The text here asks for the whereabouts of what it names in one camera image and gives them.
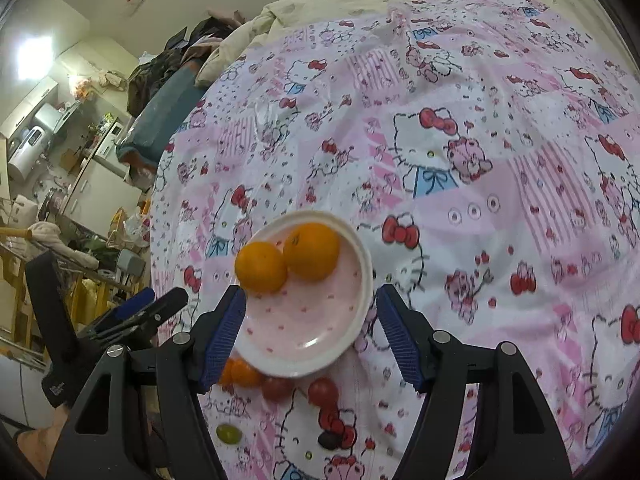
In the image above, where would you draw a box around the pink cartoon printed blanket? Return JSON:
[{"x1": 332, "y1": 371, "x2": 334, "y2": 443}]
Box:
[{"x1": 149, "y1": 0, "x2": 640, "y2": 480}]

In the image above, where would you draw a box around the grey box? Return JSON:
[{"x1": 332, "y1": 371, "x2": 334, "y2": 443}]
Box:
[{"x1": 116, "y1": 249, "x2": 146, "y2": 278}]

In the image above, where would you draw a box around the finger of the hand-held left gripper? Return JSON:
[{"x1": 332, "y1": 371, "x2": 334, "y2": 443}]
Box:
[
  {"x1": 75, "y1": 287, "x2": 157, "y2": 341},
  {"x1": 92, "y1": 289, "x2": 190, "y2": 347}
]

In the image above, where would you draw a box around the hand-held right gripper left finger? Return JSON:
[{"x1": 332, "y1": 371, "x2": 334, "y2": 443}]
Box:
[{"x1": 45, "y1": 284, "x2": 248, "y2": 480}]

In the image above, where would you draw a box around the red cherry tomato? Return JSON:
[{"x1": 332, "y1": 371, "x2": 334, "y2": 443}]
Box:
[
  {"x1": 261, "y1": 375, "x2": 295, "y2": 403},
  {"x1": 307, "y1": 377, "x2": 340, "y2": 408}
]

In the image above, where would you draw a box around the large orange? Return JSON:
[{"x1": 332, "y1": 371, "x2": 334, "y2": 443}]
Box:
[
  {"x1": 283, "y1": 222, "x2": 342, "y2": 282},
  {"x1": 234, "y1": 241, "x2": 288, "y2": 294}
]

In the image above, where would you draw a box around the yellow wooden rack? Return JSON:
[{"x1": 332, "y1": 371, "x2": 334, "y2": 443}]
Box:
[{"x1": 0, "y1": 227, "x2": 126, "y2": 361}]

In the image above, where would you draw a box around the white cylindrical appliance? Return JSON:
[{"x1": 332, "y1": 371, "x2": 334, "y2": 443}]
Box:
[{"x1": 7, "y1": 127, "x2": 48, "y2": 183}]

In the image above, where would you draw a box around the person's left forearm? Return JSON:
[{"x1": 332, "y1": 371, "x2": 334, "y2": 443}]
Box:
[{"x1": 14, "y1": 405, "x2": 68, "y2": 480}]

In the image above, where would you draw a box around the blue mattress edge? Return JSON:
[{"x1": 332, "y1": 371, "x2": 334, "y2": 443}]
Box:
[{"x1": 116, "y1": 65, "x2": 208, "y2": 171}]

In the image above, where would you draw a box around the pile of dark clothes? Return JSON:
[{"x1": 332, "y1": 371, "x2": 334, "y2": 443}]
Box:
[{"x1": 127, "y1": 10, "x2": 246, "y2": 116}]

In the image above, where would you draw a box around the white cabinet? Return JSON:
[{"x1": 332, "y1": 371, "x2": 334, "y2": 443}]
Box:
[{"x1": 65, "y1": 155, "x2": 141, "y2": 236}]

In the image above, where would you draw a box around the pink dotted white plate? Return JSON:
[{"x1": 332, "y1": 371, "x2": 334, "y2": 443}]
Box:
[{"x1": 234, "y1": 211, "x2": 375, "y2": 378}]

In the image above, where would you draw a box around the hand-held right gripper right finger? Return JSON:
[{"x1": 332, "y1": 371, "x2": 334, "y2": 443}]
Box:
[{"x1": 375, "y1": 284, "x2": 573, "y2": 480}]

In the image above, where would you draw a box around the beige cloth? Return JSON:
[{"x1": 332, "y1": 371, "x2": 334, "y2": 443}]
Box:
[{"x1": 27, "y1": 220, "x2": 98, "y2": 268}]

